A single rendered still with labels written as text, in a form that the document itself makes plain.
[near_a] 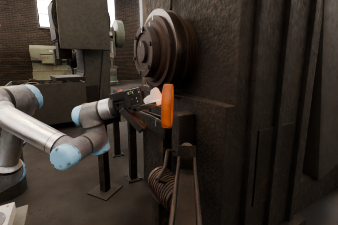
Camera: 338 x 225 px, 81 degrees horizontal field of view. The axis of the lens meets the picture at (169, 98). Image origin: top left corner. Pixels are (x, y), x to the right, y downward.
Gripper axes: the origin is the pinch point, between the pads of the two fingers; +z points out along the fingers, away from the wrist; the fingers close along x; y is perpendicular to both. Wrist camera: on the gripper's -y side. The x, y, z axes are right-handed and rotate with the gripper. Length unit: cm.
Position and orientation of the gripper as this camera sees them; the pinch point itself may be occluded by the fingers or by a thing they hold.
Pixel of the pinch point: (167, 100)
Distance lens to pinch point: 71.0
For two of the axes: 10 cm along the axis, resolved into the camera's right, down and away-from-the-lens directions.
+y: -2.5, -9.5, -1.6
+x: 1.0, -1.9, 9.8
